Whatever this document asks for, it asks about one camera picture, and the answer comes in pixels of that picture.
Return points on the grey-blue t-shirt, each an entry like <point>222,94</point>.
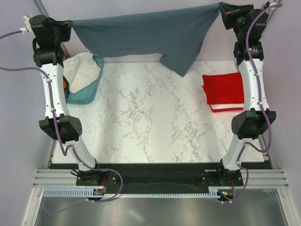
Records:
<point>177,35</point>

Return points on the crumpled white t-shirt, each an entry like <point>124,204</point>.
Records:
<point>81,71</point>

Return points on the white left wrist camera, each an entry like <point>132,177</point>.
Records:
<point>27,26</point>

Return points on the white slotted cable duct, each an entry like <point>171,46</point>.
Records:
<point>100,193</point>

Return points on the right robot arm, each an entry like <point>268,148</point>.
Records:
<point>256,118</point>

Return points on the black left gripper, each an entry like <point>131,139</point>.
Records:
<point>65,27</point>

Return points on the folded red t-shirt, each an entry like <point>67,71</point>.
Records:
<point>218,109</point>
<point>223,88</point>

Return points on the folded red t-shirt bottom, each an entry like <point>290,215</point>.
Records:
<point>218,109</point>

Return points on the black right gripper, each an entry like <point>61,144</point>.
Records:
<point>230,11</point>

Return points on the teal plastic bin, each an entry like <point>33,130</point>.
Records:
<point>86,95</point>

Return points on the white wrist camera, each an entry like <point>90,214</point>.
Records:
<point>270,3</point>
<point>27,26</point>

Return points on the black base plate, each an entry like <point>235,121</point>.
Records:
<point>160,177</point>

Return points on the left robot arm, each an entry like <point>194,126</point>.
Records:
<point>58,123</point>

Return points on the folded white t-shirt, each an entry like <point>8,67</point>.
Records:
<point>231,105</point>

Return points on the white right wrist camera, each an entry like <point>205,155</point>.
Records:
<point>270,3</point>

